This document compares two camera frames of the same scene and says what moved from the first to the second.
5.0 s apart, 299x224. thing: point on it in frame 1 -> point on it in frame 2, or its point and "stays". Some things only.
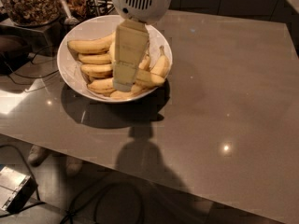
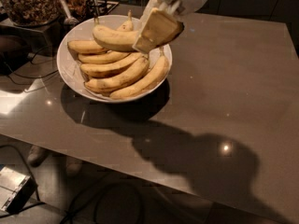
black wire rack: (95, 7) stays
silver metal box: (16, 189) stays
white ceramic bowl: (96, 26) stays
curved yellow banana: (143, 78) -> (115, 39)
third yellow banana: (98, 71) stays
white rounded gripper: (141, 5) -> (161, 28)
